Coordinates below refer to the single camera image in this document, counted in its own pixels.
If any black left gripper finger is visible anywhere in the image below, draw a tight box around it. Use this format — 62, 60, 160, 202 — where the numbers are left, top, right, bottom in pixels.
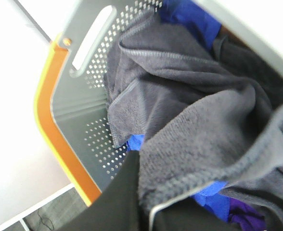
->
59, 151, 141, 231

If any dark grey towel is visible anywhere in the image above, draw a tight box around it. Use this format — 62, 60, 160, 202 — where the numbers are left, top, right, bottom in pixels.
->
103, 9, 283, 231

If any grey perforated laundry basket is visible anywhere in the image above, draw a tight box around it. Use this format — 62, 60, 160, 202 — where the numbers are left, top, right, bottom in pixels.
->
34, 0, 283, 207

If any purple cloth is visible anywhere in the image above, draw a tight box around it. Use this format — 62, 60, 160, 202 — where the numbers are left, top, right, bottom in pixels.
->
228, 198, 267, 231

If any black cloth in basket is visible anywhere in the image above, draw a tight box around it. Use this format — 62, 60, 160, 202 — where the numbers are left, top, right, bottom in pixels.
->
212, 32, 283, 108

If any blue cloth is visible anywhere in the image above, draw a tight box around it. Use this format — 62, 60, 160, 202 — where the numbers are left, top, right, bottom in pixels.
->
127, 0, 231, 223

